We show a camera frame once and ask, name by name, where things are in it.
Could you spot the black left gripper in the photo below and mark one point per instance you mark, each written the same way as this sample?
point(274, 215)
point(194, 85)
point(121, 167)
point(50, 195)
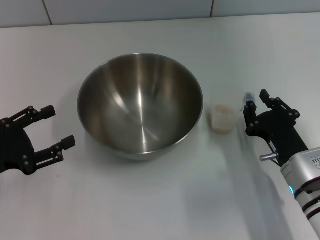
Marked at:
point(15, 147)

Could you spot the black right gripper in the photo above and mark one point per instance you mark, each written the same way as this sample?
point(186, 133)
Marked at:
point(280, 135)

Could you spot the clear plastic measuring cup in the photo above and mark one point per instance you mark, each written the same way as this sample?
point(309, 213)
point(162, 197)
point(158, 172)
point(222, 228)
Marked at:
point(222, 102)

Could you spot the stainless steel mixing bowl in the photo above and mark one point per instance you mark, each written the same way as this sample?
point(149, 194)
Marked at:
point(140, 105)

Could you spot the white rice grains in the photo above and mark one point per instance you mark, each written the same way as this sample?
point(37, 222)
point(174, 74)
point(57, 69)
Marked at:
point(223, 120)

